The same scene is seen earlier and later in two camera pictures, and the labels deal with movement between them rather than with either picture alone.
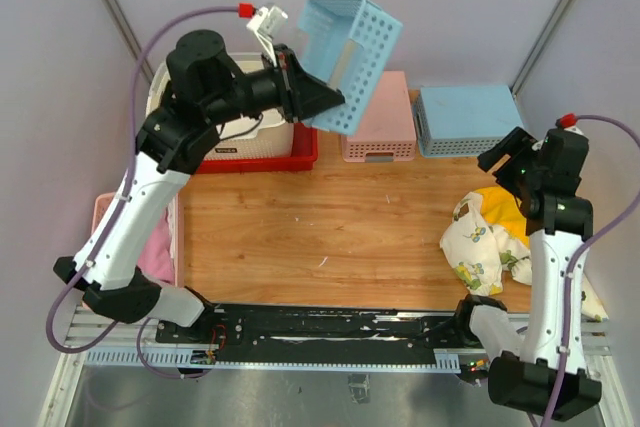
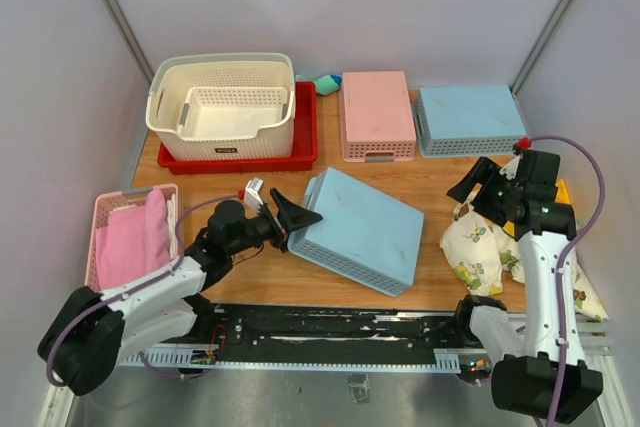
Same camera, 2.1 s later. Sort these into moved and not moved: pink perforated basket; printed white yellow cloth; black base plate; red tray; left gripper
Moved: left gripper
Not moved: printed white yellow cloth; pink perforated basket; red tray; black base plate
